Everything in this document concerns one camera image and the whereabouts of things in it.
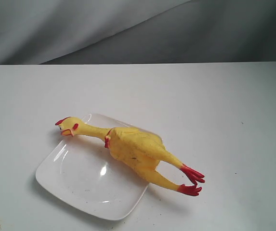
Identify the yellow rubber chicken toy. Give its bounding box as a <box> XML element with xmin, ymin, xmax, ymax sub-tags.
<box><xmin>55</xmin><ymin>117</ymin><xmax>205</xmax><ymax>196</ymax></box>

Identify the grey backdrop cloth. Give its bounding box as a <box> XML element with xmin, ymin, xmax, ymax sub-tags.
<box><xmin>0</xmin><ymin>0</ymin><xmax>276</xmax><ymax>64</ymax></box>

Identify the white square plate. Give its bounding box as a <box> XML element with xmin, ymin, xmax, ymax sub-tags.
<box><xmin>35</xmin><ymin>126</ymin><xmax>149</xmax><ymax>221</ymax></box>

